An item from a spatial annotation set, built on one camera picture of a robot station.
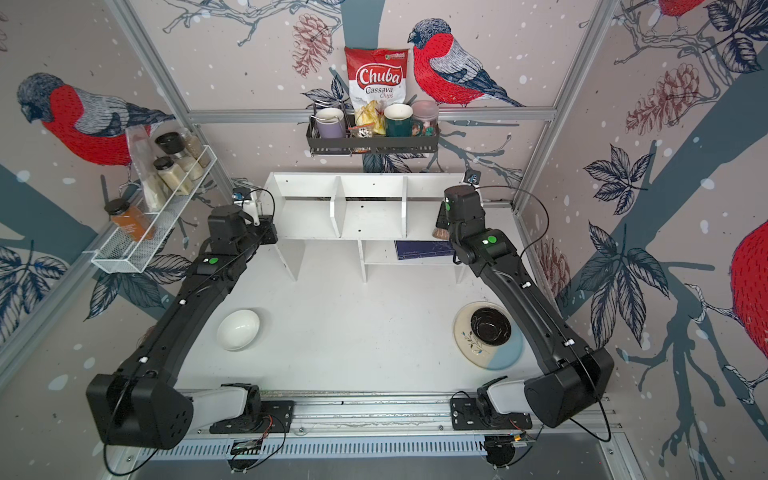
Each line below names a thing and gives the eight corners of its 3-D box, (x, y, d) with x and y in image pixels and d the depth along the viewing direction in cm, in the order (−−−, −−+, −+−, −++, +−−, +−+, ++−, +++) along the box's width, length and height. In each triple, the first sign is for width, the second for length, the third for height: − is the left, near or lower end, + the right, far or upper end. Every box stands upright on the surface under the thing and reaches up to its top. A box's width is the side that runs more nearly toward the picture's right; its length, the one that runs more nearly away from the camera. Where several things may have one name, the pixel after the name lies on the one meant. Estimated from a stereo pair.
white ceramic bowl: (215, 350, 84) (210, 346, 82) (229, 314, 91) (224, 310, 88) (253, 350, 84) (248, 346, 81) (263, 314, 91) (260, 310, 88)
